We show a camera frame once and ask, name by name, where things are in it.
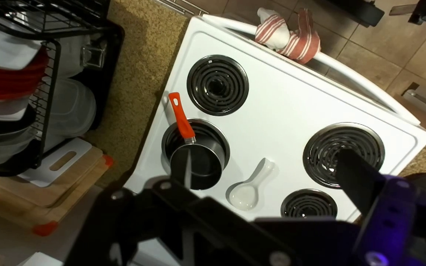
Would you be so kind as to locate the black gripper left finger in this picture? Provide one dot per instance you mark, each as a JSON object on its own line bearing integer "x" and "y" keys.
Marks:
{"x": 163, "y": 226}

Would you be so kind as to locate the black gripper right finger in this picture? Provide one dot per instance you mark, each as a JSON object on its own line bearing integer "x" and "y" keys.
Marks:
{"x": 400, "y": 222}

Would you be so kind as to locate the black pot on stove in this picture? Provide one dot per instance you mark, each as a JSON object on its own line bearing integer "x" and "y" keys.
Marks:
{"x": 199, "y": 163}

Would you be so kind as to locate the white spoon rest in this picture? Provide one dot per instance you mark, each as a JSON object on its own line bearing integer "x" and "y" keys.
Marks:
{"x": 245, "y": 192}

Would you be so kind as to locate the small black coil burner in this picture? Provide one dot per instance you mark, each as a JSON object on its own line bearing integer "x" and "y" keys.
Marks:
{"x": 218, "y": 84}
{"x": 310, "y": 204}

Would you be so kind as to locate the large black coil burner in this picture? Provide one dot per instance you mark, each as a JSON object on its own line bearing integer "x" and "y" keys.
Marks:
{"x": 218, "y": 135}
{"x": 332, "y": 142}

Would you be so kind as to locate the white plastic cutting board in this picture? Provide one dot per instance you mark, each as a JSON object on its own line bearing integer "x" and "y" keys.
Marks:
{"x": 60, "y": 163}

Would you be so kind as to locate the wooden cutting board orange corners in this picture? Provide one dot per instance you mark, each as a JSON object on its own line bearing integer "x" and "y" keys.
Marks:
{"x": 36, "y": 211}
{"x": 6, "y": 189}

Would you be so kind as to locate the clear plastic container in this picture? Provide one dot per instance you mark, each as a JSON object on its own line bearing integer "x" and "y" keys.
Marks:
{"x": 70, "y": 112}

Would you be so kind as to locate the white electric stove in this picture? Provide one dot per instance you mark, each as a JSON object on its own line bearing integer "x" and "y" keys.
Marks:
{"x": 282, "y": 112}

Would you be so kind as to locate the black bowl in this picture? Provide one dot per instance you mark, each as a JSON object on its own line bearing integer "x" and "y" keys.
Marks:
{"x": 0, "y": 130}

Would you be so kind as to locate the white square plate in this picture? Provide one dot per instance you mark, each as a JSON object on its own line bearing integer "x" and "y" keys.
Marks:
{"x": 0, "y": 109}
{"x": 0, "y": 44}

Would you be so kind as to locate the red white striped towel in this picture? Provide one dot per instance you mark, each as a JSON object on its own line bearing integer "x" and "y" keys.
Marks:
{"x": 292, "y": 37}

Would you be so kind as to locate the orange red bowl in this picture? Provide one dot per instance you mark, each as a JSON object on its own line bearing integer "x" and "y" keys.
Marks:
{"x": 6, "y": 78}

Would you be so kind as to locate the black metal stand foot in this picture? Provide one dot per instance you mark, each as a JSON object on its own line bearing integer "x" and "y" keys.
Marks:
{"x": 355, "y": 9}

